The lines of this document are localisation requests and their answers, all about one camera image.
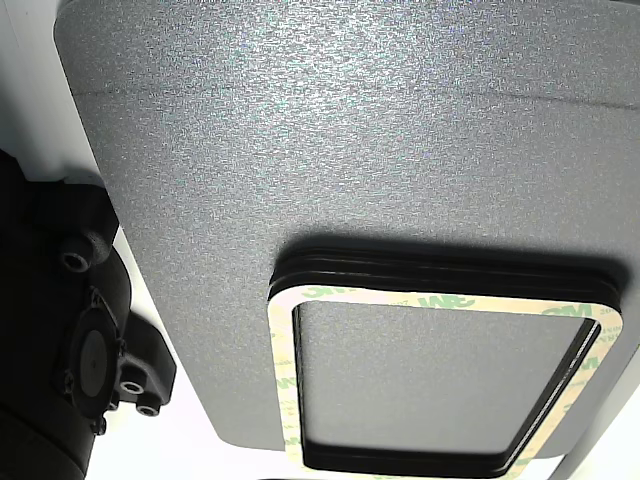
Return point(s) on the tan 3M adhesive tape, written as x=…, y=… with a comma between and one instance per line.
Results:
x=282, y=375

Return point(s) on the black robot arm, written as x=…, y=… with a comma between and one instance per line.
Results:
x=40, y=300

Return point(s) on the gray textured foam mat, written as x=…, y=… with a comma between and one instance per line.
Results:
x=300, y=150

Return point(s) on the white panel rail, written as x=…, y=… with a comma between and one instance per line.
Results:
x=30, y=100

